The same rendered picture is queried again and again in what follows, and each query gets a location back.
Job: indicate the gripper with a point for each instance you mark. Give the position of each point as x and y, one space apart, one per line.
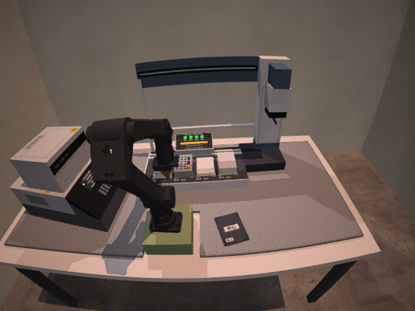
164 161

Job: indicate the white well plate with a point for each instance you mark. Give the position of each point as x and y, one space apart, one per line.
158 175
205 166

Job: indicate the white thermal cycler with black keypad panel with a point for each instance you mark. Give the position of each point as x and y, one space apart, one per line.
56 180

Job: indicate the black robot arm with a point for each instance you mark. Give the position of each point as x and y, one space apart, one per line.
119 135

